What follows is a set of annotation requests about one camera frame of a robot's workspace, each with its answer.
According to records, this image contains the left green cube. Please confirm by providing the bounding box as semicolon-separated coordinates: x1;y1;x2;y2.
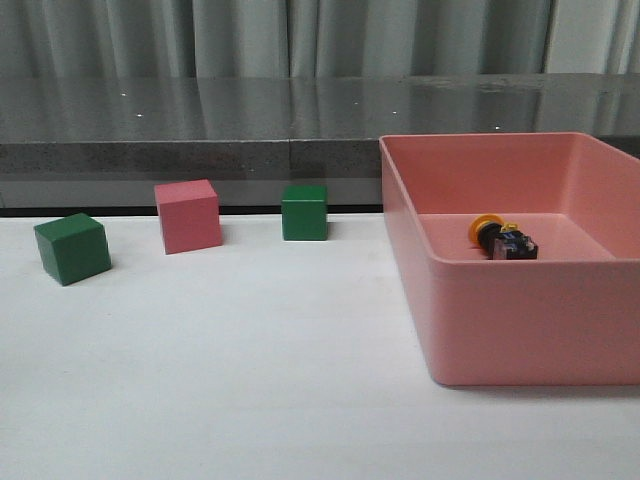
34;213;112;286

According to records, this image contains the right green cube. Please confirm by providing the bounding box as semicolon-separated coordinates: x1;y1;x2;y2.
281;185;328;241

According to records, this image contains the pink plastic bin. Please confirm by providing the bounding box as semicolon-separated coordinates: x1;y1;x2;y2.
380;133;639;385

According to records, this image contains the grey curtain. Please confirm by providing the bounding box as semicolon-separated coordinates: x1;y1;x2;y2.
1;1;639;78

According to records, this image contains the dark glossy counter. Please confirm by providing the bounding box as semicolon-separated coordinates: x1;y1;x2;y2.
1;74;639;216

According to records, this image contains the green cube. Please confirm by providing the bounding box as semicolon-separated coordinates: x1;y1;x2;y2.
34;213;112;286
281;185;328;241

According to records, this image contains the pink cube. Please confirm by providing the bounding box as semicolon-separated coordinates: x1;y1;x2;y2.
154;179;223;254

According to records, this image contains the yellow push button switch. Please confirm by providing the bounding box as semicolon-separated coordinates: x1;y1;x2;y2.
468;214;538;260

